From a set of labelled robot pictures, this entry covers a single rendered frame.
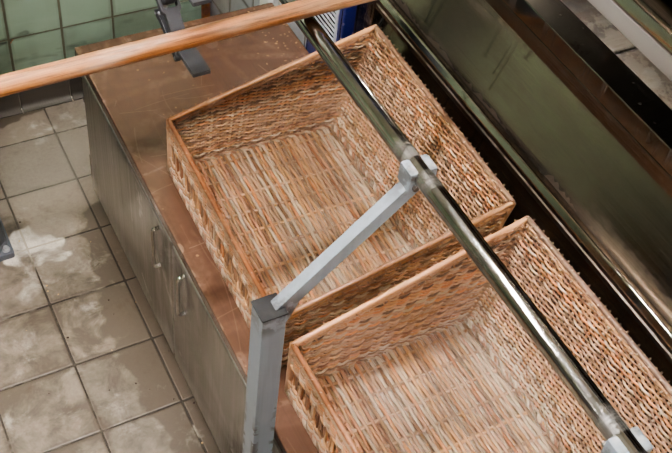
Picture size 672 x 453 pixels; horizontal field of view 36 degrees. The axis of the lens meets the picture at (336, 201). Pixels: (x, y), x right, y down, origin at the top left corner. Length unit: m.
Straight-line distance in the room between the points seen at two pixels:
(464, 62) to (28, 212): 1.45
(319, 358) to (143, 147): 0.69
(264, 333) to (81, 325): 1.21
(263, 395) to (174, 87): 0.96
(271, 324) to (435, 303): 0.46
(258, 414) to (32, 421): 0.93
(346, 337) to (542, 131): 0.50
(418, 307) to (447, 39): 0.51
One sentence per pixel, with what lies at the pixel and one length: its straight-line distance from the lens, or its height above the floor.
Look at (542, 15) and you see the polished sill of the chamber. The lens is 1.77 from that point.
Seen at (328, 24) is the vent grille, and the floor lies 0.72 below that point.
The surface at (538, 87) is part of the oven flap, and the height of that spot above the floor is 1.05.
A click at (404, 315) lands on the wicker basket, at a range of 1.90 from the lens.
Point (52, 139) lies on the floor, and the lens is 3.16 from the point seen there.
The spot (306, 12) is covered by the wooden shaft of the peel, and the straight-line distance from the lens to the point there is 1.65.
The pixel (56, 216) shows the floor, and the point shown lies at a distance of 2.95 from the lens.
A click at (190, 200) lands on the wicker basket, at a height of 0.62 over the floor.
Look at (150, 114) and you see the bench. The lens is 2.37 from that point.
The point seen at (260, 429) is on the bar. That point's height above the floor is 0.64.
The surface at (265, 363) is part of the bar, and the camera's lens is 1.63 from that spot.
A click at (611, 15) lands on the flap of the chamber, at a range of 1.40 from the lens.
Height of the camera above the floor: 2.19
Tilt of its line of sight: 47 degrees down
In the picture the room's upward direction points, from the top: 8 degrees clockwise
